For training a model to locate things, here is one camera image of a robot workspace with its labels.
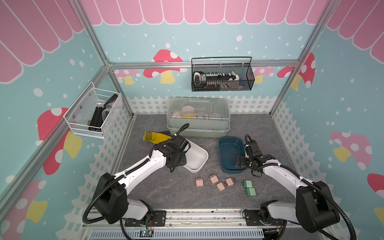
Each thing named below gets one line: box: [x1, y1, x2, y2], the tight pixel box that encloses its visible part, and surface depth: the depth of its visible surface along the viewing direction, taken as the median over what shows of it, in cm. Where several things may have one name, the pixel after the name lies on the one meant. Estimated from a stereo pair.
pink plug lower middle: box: [216, 182, 226, 192], surface depth 85 cm
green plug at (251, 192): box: [246, 187, 257, 197], surface depth 83 cm
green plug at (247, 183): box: [243, 179, 254, 189], surface depth 85 cm
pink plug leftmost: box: [195, 177, 204, 187], surface depth 86 cm
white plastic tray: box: [182, 138, 209, 174], surface depth 96 cm
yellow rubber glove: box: [143, 131, 172, 144], surface depth 105 cm
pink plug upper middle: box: [209, 174, 219, 184], surface depth 87 cm
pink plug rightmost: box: [225, 177, 234, 186], surface depth 86 cm
